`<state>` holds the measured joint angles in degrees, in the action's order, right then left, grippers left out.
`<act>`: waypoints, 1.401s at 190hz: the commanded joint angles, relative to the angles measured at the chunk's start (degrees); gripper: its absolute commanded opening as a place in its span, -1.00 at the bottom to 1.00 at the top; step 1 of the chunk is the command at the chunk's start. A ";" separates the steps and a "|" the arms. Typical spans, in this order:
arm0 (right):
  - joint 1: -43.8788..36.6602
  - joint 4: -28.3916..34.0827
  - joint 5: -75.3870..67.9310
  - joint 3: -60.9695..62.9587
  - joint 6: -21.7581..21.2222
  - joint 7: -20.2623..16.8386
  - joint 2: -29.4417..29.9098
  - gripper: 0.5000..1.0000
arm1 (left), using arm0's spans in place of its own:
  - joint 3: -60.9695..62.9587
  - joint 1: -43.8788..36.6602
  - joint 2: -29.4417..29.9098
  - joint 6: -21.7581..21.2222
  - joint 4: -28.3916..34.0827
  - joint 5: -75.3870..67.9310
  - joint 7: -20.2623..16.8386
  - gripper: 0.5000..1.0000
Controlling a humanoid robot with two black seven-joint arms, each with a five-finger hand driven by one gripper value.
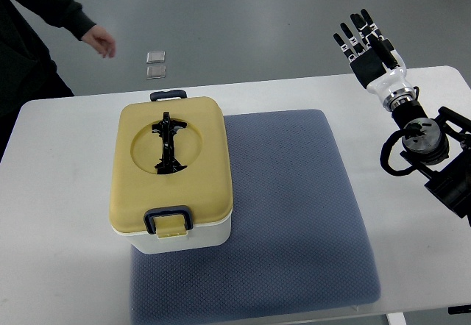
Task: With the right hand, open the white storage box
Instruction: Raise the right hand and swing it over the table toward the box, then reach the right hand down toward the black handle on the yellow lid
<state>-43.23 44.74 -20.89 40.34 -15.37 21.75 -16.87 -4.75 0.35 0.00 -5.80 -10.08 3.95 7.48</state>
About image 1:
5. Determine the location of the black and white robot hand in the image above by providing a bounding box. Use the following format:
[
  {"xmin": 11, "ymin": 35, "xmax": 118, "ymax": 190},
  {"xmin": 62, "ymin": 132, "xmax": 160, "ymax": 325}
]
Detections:
[{"xmin": 333, "ymin": 9, "xmax": 418, "ymax": 112}]

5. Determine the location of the upper metal floor plate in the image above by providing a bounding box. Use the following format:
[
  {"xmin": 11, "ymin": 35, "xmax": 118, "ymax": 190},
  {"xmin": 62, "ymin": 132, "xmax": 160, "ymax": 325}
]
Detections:
[{"xmin": 146, "ymin": 50, "xmax": 166, "ymax": 64}]

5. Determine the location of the blue-grey mesh cushion mat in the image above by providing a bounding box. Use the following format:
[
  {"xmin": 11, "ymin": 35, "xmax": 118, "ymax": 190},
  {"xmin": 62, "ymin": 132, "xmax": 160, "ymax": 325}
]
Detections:
[{"xmin": 130, "ymin": 110, "xmax": 380, "ymax": 324}]

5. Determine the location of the metal floor plate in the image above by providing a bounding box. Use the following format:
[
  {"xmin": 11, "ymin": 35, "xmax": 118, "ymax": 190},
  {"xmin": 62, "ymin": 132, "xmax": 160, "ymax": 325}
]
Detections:
[
  {"xmin": 146, "ymin": 50, "xmax": 166, "ymax": 64},
  {"xmin": 146, "ymin": 64, "xmax": 166, "ymax": 79}
]

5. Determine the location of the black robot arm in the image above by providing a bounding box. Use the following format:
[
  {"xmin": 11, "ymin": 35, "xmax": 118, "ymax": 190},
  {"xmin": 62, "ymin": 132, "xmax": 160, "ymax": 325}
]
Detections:
[{"xmin": 380, "ymin": 100, "xmax": 470, "ymax": 219}]

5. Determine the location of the person's dark clothed body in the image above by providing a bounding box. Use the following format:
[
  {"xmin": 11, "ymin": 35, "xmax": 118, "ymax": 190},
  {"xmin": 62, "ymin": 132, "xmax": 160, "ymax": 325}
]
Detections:
[{"xmin": 1, "ymin": 0, "xmax": 73, "ymax": 153}]

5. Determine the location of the white table leg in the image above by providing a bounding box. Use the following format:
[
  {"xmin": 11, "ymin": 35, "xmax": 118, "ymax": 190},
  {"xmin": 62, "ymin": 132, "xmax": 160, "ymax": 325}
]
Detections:
[{"xmin": 386, "ymin": 312, "xmax": 407, "ymax": 325}]

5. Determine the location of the yellow storage box lid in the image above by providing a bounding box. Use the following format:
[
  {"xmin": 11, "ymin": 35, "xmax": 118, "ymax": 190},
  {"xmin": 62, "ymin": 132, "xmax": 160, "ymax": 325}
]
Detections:
[{"xmin": 109, "ymin": 90, "xmax": 233, "ymax": 237}]

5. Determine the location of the lower metal floor plate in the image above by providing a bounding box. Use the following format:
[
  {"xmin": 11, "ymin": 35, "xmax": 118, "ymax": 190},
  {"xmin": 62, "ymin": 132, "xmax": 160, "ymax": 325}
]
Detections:
[{"xmin": 146, "ymin": 64, "xmax": 166, "ymax": 79}]

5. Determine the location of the white storage box base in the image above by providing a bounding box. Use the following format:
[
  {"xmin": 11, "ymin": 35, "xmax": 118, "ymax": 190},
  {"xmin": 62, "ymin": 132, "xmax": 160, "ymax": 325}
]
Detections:
[{"xmin": 113, "ymin": 214, "xmax": 232, "ymax": 254}]

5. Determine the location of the person's bare hand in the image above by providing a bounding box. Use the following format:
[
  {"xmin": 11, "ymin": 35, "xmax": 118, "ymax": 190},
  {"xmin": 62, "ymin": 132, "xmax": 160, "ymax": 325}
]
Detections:
[{"xmin": 81, "ymin": 25, "xmax": 116, "ymax": 58}]

